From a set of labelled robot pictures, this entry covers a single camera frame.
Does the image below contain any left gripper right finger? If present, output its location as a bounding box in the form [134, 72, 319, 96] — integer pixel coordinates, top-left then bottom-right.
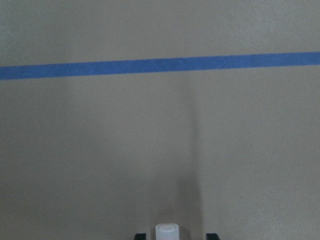
[206, 233, 219, 240]

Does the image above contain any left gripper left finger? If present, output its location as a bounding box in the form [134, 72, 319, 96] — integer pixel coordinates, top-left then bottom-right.
[134, 233, 147, 240]

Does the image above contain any orange marker pen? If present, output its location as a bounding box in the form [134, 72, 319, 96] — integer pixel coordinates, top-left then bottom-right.
[155, 223, 180, 240]

